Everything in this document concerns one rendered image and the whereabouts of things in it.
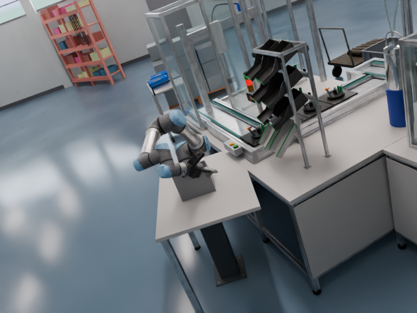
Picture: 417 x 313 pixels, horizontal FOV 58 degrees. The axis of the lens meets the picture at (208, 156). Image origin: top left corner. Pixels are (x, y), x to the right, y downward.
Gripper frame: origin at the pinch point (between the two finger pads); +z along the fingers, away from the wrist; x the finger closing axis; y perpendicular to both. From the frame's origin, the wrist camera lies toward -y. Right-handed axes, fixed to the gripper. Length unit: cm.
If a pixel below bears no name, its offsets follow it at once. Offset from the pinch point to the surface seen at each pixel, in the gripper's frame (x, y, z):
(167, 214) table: -16, 59, 1
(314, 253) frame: 60, 38, 68
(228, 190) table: -3.5, 31.7, 34.6
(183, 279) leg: 19, 89, 5
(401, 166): 60, -35, 98
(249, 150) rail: -21, 13, 61
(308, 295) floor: 72, 74, 77
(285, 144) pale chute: 6, -14, 54
